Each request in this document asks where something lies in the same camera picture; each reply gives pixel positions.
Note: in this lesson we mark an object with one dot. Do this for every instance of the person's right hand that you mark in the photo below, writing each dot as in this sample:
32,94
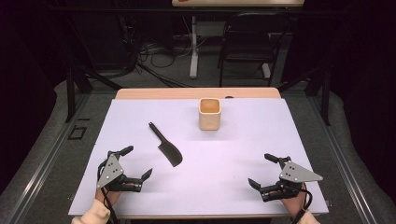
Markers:
292,203

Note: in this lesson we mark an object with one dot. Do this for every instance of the person's left hand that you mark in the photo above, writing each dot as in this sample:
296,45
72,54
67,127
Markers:
101,196

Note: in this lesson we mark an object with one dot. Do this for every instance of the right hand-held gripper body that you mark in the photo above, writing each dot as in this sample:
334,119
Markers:
295,175

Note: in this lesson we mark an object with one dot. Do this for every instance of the black cleaver knife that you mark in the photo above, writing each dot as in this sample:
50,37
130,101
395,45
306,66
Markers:
168,152

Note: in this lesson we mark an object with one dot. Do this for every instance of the black floor socket frame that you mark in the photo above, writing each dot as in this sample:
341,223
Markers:
70,134

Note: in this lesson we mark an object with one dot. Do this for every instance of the white table mat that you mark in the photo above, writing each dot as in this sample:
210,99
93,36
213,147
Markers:
218,161

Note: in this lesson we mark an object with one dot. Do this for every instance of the beige square cup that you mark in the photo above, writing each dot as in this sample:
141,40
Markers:
210,119

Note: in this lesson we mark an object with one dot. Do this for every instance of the white-legged wooden desk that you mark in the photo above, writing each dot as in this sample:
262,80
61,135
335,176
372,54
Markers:
194,56

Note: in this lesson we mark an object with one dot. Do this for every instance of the wooden table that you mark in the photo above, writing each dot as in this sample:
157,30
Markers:
174,93

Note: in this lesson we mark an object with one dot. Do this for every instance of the black chair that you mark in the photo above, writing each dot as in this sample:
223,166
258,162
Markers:
249,46

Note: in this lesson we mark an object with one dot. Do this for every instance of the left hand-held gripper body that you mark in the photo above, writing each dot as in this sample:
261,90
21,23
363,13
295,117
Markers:
109,172

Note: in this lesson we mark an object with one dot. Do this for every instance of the metal floor rail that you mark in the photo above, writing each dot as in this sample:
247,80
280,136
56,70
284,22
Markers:
40,168
348,174

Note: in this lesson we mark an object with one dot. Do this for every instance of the black frame post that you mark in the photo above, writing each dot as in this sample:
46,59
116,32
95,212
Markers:
70,93

